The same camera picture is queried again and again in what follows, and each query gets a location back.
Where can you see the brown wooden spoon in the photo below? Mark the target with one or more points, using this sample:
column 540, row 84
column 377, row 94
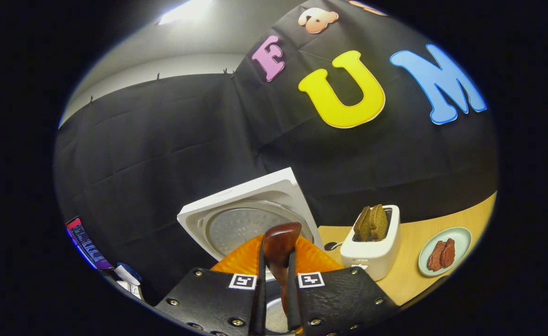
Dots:
column 279, row 242

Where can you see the pale green plate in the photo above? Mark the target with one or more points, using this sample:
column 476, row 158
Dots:
column 460, row 240

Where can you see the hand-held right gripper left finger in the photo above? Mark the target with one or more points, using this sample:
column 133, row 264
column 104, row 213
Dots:
column 213, row 298

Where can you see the brown bread slice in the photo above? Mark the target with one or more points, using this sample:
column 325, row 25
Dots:
column 362, row 226
column 380, row 223

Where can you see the white rice cooker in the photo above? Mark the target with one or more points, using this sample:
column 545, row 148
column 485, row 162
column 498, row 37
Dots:
column 236, row 196

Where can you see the white toaster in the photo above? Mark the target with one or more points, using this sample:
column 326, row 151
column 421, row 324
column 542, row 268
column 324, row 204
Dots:
column 372, row 256

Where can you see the black backdrop cloth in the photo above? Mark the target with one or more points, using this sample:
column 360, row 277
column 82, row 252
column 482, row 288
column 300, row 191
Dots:
column 162, row 140

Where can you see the computer monitor screen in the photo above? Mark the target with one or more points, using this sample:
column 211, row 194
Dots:
column 87, row 243

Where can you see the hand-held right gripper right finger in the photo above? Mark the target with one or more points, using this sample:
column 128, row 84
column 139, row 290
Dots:
column 339, row 298

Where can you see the red meat slice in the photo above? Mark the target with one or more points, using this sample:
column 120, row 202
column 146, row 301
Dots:
column 435, row 256
column 448, row 252

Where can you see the white paper sheet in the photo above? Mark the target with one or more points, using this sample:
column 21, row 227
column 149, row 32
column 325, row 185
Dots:
column 127, row 275

